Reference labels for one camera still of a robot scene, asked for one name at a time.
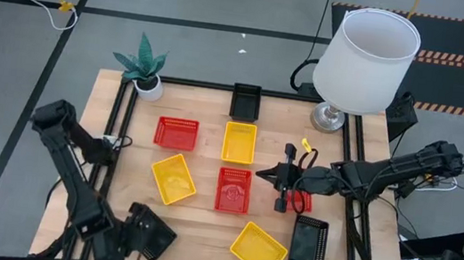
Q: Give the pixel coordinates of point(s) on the white lamp shade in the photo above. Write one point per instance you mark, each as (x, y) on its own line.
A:
(366, 67)

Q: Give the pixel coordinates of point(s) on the white plant pot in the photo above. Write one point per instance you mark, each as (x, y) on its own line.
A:
(153, 93)

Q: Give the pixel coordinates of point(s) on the silver lamp base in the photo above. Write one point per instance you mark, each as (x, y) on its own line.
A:
(326, 120)

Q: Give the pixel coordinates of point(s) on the green snake plant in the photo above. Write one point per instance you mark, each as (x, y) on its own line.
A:
(145, 58)

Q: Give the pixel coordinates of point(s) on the black hazard-striped floor mat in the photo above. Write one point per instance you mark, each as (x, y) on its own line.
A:
(458, 83)

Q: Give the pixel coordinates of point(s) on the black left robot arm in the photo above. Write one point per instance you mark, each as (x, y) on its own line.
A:
(73, 176)

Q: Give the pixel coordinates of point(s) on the yellow plastic basket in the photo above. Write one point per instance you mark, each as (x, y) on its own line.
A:
(257, 251)
(172, 180)
(239, 144)

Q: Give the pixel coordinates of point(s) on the black box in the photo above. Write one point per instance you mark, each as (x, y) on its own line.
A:
(401, 116)

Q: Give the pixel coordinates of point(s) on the yellow tag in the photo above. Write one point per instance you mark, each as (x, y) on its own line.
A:
(306, 145)

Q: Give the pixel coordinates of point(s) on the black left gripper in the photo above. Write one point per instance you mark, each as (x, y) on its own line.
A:
(115, 245)

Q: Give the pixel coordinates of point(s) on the black aluminium table frame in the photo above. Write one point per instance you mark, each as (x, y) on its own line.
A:
(202, 84)

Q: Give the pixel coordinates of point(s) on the black power adapter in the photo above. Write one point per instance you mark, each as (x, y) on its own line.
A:
(309, 90)

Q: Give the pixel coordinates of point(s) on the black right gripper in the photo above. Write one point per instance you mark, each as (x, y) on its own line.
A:
(286, 177)

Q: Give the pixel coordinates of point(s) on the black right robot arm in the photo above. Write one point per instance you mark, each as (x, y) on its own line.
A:
(389, 166)

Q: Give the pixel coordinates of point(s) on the red plastic basket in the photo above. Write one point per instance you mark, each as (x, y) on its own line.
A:
(232, 193)
(176, 135)
(308, 203)

